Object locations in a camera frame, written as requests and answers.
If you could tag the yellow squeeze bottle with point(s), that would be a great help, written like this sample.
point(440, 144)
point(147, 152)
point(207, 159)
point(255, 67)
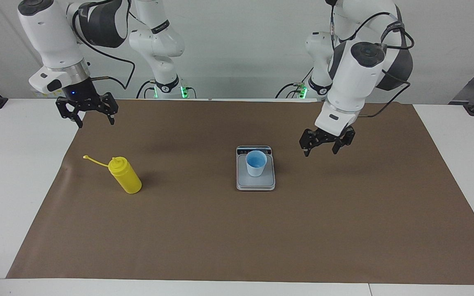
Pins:
point(126, 179)

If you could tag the silver digital kitchen scale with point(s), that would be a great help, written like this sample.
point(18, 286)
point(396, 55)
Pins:
point(257, 183)

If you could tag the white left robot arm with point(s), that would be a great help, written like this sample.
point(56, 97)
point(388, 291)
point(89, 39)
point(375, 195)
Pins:
point(356, 78)

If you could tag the brown paper mat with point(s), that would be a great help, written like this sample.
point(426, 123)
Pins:
point(220, 238)

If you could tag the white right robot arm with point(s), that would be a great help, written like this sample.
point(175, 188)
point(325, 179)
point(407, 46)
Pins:
point(52, 33)

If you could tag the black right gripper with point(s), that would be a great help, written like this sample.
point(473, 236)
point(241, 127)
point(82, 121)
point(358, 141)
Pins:
point(81, 92)

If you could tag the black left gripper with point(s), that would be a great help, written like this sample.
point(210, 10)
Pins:
point(331, 137)

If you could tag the white wall socket box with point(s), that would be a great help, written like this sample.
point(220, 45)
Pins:
point(45, 94)

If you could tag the light blue plastic cup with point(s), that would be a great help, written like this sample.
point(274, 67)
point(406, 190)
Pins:
point(256, 168)

